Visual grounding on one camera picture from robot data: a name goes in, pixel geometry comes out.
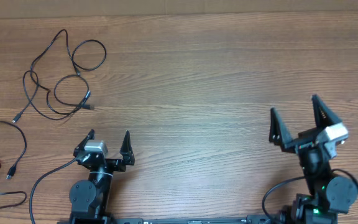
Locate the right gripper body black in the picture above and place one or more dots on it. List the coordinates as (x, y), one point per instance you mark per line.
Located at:
(302, 141)

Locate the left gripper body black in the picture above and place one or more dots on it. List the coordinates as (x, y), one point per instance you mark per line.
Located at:
(113, 165)

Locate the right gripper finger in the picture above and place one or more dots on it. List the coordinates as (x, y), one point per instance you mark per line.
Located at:
(323, 115)
(279, 134)

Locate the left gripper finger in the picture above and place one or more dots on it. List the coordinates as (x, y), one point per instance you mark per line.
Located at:
(89, 136)
(126, 148)

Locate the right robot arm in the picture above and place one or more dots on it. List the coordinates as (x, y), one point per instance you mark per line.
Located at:
(331, 191)

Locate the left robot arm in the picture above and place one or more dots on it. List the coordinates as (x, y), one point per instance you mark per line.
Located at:
(89, 198)

